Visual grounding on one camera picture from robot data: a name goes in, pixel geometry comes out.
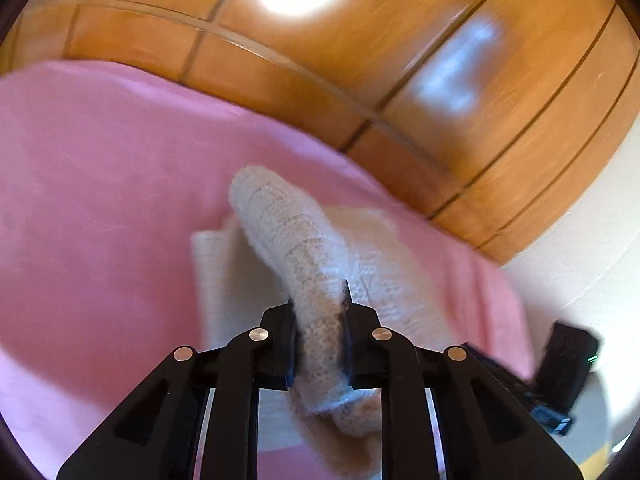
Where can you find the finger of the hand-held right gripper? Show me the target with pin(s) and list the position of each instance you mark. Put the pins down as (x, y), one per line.
(510, 377)

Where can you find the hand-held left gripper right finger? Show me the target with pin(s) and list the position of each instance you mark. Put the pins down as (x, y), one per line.
(347, 355)

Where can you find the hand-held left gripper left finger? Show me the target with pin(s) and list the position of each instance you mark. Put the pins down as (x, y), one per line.
(292, 360)

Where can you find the white knit garment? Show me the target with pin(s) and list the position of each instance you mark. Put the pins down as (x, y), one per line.
(310, 260)

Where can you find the pink blanket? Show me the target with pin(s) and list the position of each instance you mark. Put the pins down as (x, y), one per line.
(100, 210)

